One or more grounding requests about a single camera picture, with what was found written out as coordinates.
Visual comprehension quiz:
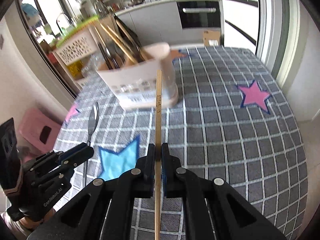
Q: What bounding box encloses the metal spoon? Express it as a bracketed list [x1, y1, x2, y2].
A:
[82, 102, 99, 187]

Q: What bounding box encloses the plain bamboo chopstick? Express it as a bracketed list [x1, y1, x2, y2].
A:
[154, 70, 162, 240]

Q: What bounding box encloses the black kitchen faucet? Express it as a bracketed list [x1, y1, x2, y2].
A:
[56, 12, 74, 35]

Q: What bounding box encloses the pink plastic stool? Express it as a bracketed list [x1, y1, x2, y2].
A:
[18, 108, 61, 153]

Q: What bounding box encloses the grey checkered tablecloth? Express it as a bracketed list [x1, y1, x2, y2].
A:
[54, 47, 308, 239]

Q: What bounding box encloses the beige utensil holder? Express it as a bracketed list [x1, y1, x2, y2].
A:
[97, 42, 178, 110]

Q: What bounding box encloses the beige perforated storage cart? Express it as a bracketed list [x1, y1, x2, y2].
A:
[53, 26, 98, 90]

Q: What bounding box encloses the chopstick in holder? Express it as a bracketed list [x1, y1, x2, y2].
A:
[100, 23, 139, 64]
[115, 17, 150, 61]

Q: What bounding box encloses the green plastic basket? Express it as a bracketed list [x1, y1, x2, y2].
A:
[56, 15, 99, 48]

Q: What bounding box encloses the cardboard box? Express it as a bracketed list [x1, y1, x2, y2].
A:
[203, 30, 221, 47]

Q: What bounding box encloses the built-in black oven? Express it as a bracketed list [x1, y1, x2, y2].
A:
[177, 1, 221, 29]

